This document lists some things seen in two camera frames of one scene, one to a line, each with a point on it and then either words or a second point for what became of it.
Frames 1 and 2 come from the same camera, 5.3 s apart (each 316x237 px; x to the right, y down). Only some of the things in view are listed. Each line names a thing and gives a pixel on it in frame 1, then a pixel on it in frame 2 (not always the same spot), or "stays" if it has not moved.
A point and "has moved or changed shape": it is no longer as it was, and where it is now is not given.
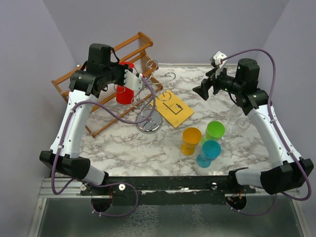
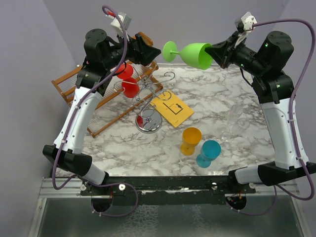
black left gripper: x=123 y=67 to x=140 y=52
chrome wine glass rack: x=149 y=120 stays
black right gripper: x=203 y=89 to x=222 y=52
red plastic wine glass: x=124 y=94 has moved or changed shape
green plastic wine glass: x=215 y=130 to x=194 y=53
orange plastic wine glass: x=191 y=137 stays
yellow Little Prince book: x=175 y=110 stays
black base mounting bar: x=200 y=190 stays
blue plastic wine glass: x=211 y=149 stays
